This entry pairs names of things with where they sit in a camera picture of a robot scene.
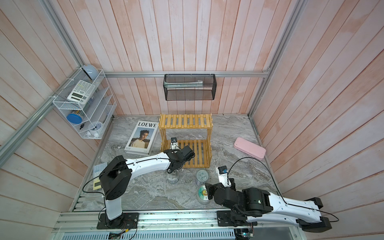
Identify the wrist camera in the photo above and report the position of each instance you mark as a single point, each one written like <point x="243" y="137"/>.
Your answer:
<point x="222" y="173"/>
<point x="174" y="144"/>

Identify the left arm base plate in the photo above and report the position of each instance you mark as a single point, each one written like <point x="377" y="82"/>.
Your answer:
<point x="124" y="221"/>

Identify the white calculator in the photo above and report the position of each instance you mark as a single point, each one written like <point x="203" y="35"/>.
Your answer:
<point x="81" y="93"/>

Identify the booklet in mesh basket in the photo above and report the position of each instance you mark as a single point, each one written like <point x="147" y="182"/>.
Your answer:
<point x="175" y="85"/>

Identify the white wire wall rack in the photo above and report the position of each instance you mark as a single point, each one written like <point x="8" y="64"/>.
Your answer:
<point x="99" y="108"/>

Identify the black mesh wall basket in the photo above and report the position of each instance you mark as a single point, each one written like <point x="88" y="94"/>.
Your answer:
<point x="206" y="93"/>

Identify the LOEWE magazine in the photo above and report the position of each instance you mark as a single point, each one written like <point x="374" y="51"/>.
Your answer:
<point x="143" y="138"/>

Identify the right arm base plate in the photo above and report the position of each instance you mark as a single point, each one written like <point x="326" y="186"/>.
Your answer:
<point x="235" y="218"/>

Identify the pink flat case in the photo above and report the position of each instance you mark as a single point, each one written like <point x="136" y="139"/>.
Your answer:
<point x="250" y="148"/>

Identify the green label tin can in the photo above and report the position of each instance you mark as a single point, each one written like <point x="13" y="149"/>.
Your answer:
<point x="173" y="177"/>

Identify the sunflower seed jar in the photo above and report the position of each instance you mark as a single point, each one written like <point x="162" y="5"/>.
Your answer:
<point x="202" y="195"/>

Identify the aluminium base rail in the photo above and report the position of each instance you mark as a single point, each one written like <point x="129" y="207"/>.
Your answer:
<point x="167" y="225"/>

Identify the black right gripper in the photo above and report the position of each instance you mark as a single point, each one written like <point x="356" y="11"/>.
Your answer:
<point x="216" y="188"/>

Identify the wooden slatted shelf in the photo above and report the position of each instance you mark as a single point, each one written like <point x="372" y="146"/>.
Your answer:
<point x="190" y="130"/>

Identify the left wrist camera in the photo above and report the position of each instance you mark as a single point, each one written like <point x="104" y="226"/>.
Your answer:
<point x="174" y="144"/>

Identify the tin can with pull tab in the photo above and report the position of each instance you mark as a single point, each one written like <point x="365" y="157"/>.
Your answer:
<point x="202" y="176"/>

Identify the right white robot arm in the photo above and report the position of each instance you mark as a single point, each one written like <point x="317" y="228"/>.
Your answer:
<point x="254" y="205"/>

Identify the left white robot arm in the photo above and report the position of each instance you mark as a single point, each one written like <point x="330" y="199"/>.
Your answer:
<point x="118" y="173"/>

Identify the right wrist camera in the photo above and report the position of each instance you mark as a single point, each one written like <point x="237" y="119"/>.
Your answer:
<point x="222" y="173"/>

